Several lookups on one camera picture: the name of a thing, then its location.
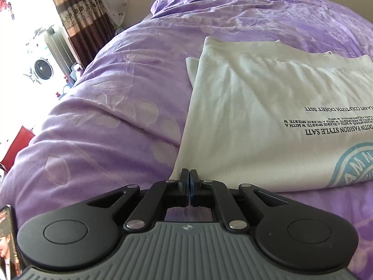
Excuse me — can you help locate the purple blanket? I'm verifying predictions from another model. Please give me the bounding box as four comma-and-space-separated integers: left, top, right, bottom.
0, 0, 373, 280

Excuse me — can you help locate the brown patterned curtain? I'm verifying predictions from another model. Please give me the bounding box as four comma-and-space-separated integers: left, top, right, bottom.
45, 0, 116, 65

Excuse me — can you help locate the grey patterned hanging cloth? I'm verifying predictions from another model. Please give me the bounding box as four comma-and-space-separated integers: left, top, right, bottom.
97, 0, 130, 33

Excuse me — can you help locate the red hanging decoration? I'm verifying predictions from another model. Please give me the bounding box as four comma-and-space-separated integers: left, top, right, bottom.
0, 0, 18, 21

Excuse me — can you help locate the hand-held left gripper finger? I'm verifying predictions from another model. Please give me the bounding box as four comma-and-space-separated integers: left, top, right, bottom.
190, 168, 290, 230
84, 168, 191, 231

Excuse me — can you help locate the white washing machine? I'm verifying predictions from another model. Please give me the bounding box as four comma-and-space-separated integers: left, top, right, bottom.
24, 55, 58, 84

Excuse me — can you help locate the red box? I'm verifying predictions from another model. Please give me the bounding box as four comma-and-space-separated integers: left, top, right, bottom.
0, 125, 36, 173

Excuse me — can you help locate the white printed sweatshirt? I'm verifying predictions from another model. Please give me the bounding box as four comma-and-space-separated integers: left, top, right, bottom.
170, 36, 373, 195

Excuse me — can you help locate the smartphone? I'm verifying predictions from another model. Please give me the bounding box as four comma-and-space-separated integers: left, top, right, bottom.
0, 205, 24, 278

